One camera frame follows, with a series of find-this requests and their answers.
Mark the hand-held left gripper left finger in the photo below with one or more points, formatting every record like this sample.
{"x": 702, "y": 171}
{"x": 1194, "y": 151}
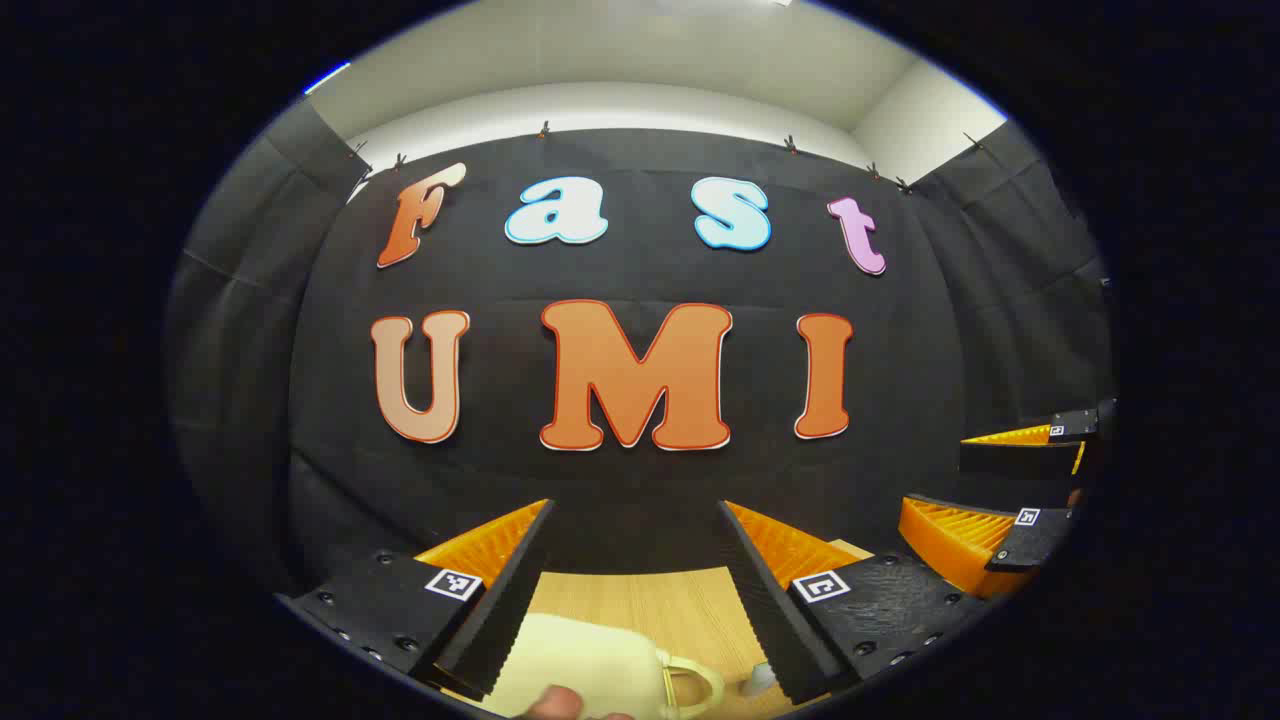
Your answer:
{"x": 505, "y": 600}

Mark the cream suitcase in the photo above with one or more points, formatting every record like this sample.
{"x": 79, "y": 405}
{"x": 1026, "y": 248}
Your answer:
{"x": 590, "y": 660}

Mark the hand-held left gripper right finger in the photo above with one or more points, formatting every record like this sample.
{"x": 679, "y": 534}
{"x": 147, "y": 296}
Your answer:
{"x": 775, "y": 610}

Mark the wide white tube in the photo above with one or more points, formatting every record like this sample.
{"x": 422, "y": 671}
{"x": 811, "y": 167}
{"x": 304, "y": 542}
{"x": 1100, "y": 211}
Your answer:
{"x": 760, "y": 680}

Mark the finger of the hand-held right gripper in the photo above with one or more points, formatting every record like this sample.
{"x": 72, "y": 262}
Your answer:
{"x": 1020, "y": 460}
{"x": 1035, "y": 545}

